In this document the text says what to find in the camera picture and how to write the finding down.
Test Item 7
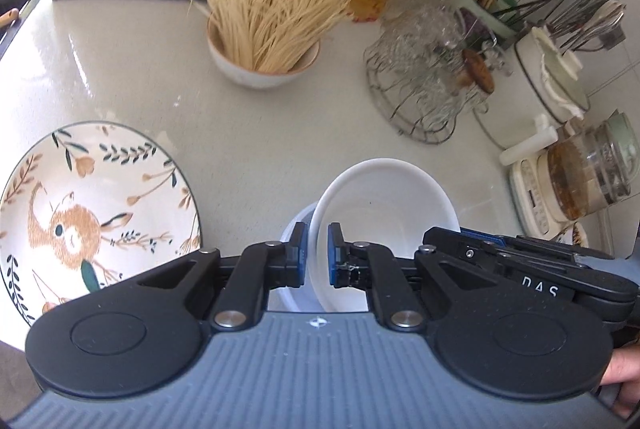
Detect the white electric pot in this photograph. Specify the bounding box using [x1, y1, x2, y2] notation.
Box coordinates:
[472, 26, 591, 166]

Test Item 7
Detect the floral rabbit print plate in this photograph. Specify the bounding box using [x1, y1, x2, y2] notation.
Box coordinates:
[0, 122, 202, 327]

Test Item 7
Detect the row of hanging utensils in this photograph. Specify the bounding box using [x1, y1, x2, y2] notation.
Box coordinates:
[492, 0, 628, 55]

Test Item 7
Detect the glass health kettle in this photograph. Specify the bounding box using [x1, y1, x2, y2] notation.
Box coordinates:
[547, 109, 640, 220]

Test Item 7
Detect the cream kettle base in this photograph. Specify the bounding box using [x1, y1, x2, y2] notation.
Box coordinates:
[509, 154, 576, 240]

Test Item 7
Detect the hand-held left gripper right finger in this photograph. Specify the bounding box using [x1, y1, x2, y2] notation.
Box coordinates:
[328, 224, 481, 331]

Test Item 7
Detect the cluster of clear glass cups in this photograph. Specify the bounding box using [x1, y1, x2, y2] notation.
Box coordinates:
[370, 4, 511, 120]

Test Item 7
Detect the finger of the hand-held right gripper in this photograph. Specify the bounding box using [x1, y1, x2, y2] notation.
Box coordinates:
[422, 226, 506, 277]
[460, 229, 616, 260]

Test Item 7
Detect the cream noodle bowl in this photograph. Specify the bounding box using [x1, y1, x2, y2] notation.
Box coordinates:
[206, 16, 321, 89]

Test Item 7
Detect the white ceramic bowl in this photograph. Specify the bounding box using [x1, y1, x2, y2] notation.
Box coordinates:
[306, 159, 461, 315]

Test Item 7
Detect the patterned cup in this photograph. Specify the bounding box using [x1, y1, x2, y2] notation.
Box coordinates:
[555, 221, 591, 250]

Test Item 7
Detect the brown round lid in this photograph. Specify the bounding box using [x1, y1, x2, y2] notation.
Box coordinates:
[461, 48, 496, 92]

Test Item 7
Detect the person's right hand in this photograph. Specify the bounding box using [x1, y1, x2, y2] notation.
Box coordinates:
[600, 341, 640, 420]

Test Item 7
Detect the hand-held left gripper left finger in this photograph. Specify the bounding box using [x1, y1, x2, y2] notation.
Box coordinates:
[137, 221, 307, 331]

